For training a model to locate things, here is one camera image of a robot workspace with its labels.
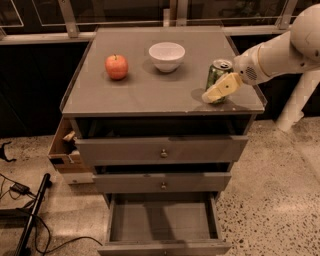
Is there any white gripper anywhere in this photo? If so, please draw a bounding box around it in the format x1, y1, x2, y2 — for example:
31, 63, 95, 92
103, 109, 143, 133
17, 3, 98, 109
202, 46, 269, 103

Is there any green soda can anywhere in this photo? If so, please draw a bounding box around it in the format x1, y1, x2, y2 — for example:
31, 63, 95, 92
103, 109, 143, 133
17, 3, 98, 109
206, 59, 233, 103

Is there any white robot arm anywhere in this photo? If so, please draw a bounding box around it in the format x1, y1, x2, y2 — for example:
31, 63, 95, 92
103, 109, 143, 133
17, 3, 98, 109
202, 4, 320, 103

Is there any grey drawer cabinet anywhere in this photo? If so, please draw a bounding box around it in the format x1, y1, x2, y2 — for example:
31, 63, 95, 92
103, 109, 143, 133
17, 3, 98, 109
59, 26, 268, 210

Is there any grey middle drawer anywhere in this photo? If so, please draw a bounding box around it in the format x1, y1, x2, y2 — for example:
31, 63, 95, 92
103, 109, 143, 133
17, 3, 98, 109
93, 163, 231, 193

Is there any grey drawer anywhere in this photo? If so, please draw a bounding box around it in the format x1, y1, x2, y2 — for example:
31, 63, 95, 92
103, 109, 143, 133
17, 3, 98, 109
76, 116, 248, 166
93, 163, 231, 193
98, 192, 231, 256

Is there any grey top drawer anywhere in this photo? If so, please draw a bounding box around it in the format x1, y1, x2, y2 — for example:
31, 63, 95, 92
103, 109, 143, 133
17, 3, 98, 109
76, 116, 248, 166

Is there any grey bottom drawer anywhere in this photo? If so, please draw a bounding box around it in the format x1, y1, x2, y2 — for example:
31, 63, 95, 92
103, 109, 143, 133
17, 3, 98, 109
98, 192, 231, 256

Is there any white ceramic bowl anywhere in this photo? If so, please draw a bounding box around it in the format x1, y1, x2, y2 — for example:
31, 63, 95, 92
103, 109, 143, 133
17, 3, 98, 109
148, 42, 186, 73

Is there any red apple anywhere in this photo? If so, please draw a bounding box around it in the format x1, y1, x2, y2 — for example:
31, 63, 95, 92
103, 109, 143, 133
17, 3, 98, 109
105, 54, 128, 80

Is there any metal window railing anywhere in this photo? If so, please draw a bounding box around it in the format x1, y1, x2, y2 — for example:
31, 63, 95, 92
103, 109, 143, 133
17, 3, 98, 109
0, 0, 320, 46

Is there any cardboard box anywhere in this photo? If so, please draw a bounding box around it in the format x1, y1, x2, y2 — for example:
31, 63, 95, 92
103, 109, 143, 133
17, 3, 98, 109
48, 118, 93, 185

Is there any black power adapter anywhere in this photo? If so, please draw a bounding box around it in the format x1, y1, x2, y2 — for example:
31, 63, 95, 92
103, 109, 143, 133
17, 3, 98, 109
10, 183, 30, 195

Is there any black clip on floor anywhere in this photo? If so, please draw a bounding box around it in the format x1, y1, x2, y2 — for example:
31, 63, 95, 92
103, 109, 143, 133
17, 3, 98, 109
0, 141, 17, 162

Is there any white support post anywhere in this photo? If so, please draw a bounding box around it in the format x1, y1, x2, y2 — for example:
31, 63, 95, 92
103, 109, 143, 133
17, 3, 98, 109
275, 70, 320, 132

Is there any black floor cable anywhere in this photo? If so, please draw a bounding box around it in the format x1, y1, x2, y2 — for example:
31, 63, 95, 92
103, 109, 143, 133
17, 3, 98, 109
0, 173, 103, 256

